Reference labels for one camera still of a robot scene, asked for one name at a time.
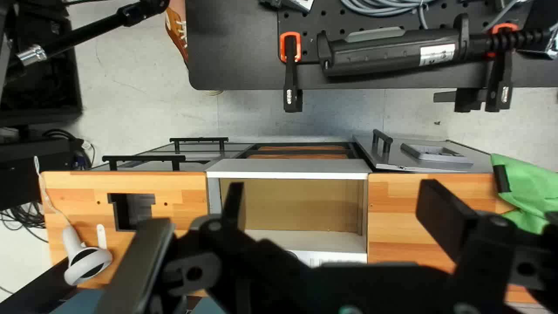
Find orange and black bar clamp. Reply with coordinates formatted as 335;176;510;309
485;21;524;114
278;30;306;115

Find grey coiled cable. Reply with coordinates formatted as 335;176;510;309
339;0;464;21

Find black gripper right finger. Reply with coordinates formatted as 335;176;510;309
416;178;558;314

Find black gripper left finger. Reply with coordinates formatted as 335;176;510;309
95;180;246;314

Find black equipment case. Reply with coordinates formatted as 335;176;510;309
0;46;84;126

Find brown printed cardboard box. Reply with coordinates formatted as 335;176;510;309
163;0;192;65

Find black tripod pole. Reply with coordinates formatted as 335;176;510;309
0;0;171;68

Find black perforated mounting table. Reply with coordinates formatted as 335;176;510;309
185;0;558;93

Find black floor cables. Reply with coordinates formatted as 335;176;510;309
0;128;98;236

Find wooden toy kitchen counter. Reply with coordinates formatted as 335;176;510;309
41;135;558;307

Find green cloth towel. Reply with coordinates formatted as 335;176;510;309
489;152;558;237

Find small white peg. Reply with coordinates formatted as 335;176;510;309
95;222;110;250

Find white toy sink basin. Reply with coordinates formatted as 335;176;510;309
206;157;374;269

